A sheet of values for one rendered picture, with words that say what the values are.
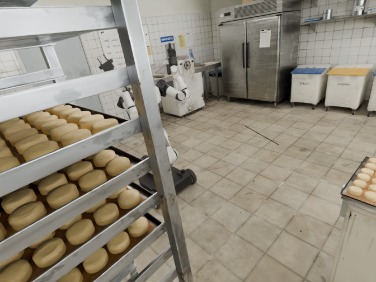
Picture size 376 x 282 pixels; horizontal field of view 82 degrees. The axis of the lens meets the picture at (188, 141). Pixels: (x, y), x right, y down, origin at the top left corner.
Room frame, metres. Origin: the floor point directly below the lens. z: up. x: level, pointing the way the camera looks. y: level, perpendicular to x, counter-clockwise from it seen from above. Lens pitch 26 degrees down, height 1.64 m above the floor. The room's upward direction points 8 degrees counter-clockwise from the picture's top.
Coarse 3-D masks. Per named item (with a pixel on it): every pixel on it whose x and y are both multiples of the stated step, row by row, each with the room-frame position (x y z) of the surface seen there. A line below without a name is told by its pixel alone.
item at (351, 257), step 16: (352, 208) 0.73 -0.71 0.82; (352, 224) 0.71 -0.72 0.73; (368, 224) 0.67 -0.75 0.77; (352, 240) 0.70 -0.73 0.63; (368, 240) 0.66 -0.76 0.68; (336, 256) 0.74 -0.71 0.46; (352, 256) 0.69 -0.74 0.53; (368, 256) 0.64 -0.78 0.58; (336, 272) 0.72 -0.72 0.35; (352, 272) 0.67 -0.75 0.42; (368, 272) 0.63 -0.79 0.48
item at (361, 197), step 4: (368, 160) 0.96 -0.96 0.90; (372, 176) 0.83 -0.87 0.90; (352, 184) 0.79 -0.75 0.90; (368, 184) 0.78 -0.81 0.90; (372, 184) 0.77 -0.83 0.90; (348, 192) 0.74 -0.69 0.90; (364, 192) 0.73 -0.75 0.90; (352, 196) 0.72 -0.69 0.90; (356, 196) 0.71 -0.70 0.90; (360, 196) 0.71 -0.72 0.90; (364, 200) 0.68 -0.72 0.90; (368, 200) 0.68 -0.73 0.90; (372, 204) 0.66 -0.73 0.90
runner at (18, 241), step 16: (144, 160) 0.39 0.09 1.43; (128, 176) 0.36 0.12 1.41; (96, 192) 0.31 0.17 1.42; (112, 192) 0.33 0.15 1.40; (64, 208) 0.28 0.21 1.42; (80, 208) 0.29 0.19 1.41; (32, 224) 0.25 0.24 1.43; (48, 224) 0.26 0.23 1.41; (16, 240) 0.23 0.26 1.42; (32, 240) 0.24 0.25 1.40; (0, 256) 0.21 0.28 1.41
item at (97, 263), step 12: (132, 228) 0.39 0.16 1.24; (144, 228) 0.39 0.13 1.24; (120, 240) 0.36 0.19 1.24; (132, 240) 0.37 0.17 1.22; (96, 252) 0.34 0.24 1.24; (108, 252) 0.35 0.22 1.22; (120, 252) 0.34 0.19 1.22; (84, 264) 0.31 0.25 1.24; (96, 264) 0.31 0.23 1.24; (108, 264) 0.32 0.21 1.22; (72, 276) 0.29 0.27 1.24; (84, 276) 0.30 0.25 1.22; (96, 276) 0.29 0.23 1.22
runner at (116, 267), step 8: (160, 224) 0.38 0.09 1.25; (152, 232) 0.37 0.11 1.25; (160, 232) 0.38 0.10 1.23; (144, 240) 0.35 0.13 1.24; (152, 240) 0.36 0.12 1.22; (136, 248) 0.33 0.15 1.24; (144, 248) 0.35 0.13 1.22; (128, 256) 0.32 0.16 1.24; (136, 256) 0.33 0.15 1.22; (112, 264) 0.30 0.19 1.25; (120, 264) 0.31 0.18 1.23; (128, 264) 0.32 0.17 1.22; (104, 272) 0.28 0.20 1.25; (112, 272) 0.29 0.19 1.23; (96, 280) 0.27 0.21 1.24; (104, 280) 0.28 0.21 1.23
